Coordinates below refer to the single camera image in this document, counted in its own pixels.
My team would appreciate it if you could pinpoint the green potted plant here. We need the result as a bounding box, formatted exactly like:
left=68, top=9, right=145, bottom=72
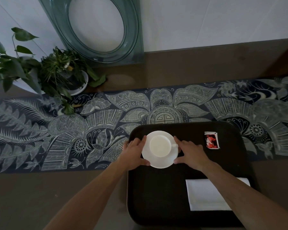
left=38, top=46, right=107, bottom=115

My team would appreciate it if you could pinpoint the person's right hand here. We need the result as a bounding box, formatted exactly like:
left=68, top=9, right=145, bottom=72
left=173, top=136, right=212, bottom=173

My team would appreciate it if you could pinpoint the dark brown tray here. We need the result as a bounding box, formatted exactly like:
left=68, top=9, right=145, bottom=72
left=126, top=121, right=260, bottom=228

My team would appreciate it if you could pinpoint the white napkin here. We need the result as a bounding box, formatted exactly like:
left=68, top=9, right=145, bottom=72
left=185, top=177, right=251, bottom=211

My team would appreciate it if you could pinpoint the person's left hand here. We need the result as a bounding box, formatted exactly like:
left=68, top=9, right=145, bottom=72
left=119, top=135, right=151, bottom=172

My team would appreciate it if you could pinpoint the person's left forearm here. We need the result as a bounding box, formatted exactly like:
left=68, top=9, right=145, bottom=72
left=43, top=161, right=130, bottom=230

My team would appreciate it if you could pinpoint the broad leaf green plant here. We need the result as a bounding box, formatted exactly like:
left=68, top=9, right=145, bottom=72
left=0, top=27, right=43, bottom=107

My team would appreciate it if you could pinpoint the white saucer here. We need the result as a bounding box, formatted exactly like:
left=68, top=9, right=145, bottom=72
left=141, top=130, right=180, bottom=169

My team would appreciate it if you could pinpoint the dark patterned table runner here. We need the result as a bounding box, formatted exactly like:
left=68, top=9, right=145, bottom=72
left=0, top=76, right=288, bottom=174

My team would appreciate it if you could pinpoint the white cup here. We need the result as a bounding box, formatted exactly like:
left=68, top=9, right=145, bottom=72
left=149, top=135, right=180, bottom=158

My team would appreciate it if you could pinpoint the tall white plant pot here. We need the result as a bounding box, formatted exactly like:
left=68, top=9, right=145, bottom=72
left=14, top=69, right=46, bottom=95

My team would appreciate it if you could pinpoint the green glass panel round hole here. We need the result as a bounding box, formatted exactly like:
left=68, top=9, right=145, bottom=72
left=37, top=0, right=145, bottom=65

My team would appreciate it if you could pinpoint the person's right forearm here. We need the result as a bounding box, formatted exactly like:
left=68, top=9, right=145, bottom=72
left=201, top=163, right=288, bottom=230

